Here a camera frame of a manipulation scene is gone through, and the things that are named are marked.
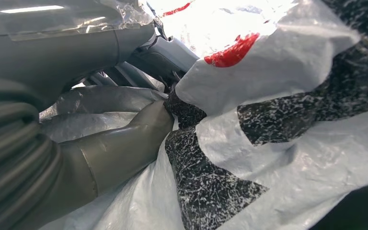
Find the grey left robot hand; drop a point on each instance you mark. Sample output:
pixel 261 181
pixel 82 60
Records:
pixel 60 50

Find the black inbound scanner machine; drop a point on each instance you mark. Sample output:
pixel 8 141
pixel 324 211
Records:
pixel 361 216

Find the white red-and-black print parcel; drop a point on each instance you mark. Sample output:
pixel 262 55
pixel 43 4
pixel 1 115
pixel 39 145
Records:
pixel 282 63

